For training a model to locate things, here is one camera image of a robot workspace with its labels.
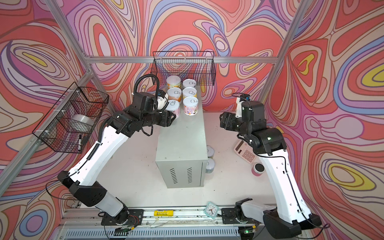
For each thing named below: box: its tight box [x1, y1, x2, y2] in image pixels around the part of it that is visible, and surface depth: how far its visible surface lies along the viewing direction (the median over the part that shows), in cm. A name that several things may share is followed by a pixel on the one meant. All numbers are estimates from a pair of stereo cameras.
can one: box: [165, 99, 181, 119], surface depth 69 cm
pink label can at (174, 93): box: [167, 87, 182, 102], surface depth 75 cm
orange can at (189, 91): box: [182, 87, 198, 98], surface depth 75 cm
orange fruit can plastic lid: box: [166, 75, 182, 89], surface depth 78 cm
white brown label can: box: [182, 78, 197, 89], surface depth 80 cm
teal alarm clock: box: [204, 201, 220, 220], surface depth 76 cm
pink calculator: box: [234, 139, 257, 164], surface depth 97 cm
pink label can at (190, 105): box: [182, 96, 199, 116], surface depth 71 cm
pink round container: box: [251, 162, 265, 177], surface depth 86 cm
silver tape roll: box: [70, 114, 95, 127], surface depth 74 cm
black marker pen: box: [78, 134, 82, 152], surface depth 73 cm
